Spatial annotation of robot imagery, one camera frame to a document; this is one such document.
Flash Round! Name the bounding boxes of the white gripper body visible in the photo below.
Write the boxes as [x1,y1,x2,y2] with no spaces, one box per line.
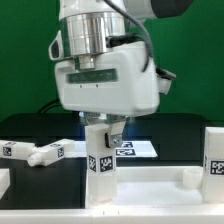
[55,42,160,116]

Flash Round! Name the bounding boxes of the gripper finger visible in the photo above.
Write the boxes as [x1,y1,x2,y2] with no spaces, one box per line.
[105,115,126,148]
[84,112,106,125]

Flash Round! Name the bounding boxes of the white desk top tray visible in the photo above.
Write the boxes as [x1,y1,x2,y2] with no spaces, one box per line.
[85,166,224,213]

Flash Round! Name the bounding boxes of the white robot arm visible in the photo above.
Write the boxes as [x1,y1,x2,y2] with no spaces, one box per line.
[49,0,194,148]

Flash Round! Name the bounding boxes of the marker tag sheet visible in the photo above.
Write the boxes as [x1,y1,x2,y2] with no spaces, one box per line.
[71,141,157,158]

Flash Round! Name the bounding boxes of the white block left edge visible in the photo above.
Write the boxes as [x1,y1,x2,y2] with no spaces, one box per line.
[0,169,10,199]

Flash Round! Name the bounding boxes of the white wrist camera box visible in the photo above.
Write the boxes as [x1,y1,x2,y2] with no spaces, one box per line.
[156,68,176,95]

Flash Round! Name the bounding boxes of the black cables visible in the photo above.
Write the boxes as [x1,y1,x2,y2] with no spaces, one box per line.
[37,98,64,114]

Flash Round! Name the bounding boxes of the white front rail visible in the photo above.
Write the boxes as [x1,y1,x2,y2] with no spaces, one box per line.
[0,209,224,224]

